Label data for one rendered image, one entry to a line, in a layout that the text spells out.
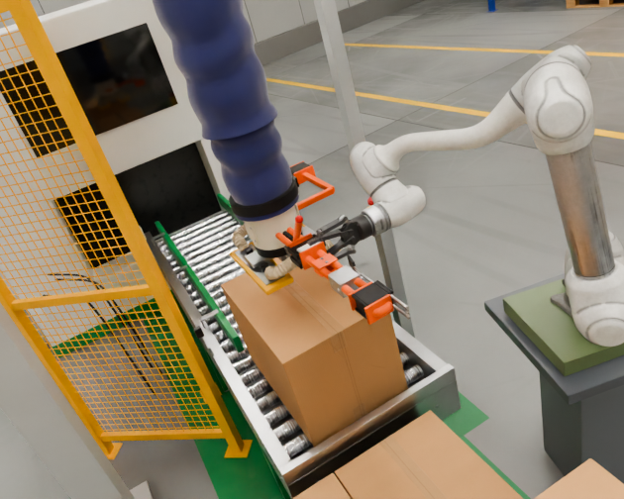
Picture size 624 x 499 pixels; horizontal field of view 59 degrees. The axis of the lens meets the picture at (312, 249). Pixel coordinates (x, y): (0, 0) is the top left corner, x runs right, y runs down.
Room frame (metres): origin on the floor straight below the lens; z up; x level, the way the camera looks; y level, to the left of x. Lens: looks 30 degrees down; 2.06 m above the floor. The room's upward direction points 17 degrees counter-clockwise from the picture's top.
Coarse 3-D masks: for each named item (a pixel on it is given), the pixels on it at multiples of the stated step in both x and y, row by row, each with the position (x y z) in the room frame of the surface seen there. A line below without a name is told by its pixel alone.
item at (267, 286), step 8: (248, 248) 1.70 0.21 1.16; (232, 256) 1.74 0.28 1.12; (240, 256) 1.70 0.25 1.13; (240, 264) 1.66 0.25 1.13; (248, 264) 1.63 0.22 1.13; (264, 264) 1.55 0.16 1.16; (272, 264) 1.58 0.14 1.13; (248, 272) 1.59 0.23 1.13; (256, 272) 1.56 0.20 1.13; (256, 280) 1.53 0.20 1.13; (264, 280) 1.50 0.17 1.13; (272, 280) 1.49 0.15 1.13; (280, 280) 1.48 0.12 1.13; (288, 280) 1.48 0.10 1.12; (264, 288) 1.46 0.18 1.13; (272, 288) 1.46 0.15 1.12; (280, 288) 1.47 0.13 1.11
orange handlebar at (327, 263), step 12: (312, 180) 1.90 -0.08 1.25; (324, 192) 1.76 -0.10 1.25; (300, 204) 1.73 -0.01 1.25; (288, 228) 1.58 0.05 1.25; (288, 240) 1.50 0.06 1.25; (324, 252) 1.37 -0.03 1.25; (312, 264) 1.33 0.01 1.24; (324, 264) 1.30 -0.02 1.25; (336, 264) 1.29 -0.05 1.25; (324, 276) 1.27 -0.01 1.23; (348, 288) 1.16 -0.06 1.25; (372, 312) 1.04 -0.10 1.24; (384, 312) 1.03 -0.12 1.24
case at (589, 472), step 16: (592, 464) 0.71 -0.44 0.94; (560, 480) 0.69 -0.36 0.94; (576, 480) 0.68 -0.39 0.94; (592, 480) 0.67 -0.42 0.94; (608, 480) 0.66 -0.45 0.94; (544, 496) 0.67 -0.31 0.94; (560, 496) 0.66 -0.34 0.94; (576, 496) 0.65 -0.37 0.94; (592, 496) 0.64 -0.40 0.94; (608, 496) 0.63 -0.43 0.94
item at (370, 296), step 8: (360, 288) 1.12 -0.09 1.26; (368, 288) 1.11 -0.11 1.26; (376, 288) 1.10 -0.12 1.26; (352, 296) 1.11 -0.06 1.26; (360, 296) 1.09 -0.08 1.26; (368, 296) 1.08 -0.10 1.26; (376, 296) 1.07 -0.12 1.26; (384, 296) 1.06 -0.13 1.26; (352, 304) 1.11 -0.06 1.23; (360, 304) 1.09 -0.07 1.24; (368, 304) 1.05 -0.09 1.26; (376, 304) 1.05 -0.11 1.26; (360, 312) 1.09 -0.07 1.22; (368, 312) 1.04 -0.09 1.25; (368, 320) 1.04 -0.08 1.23; (376, 320) 1.05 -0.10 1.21
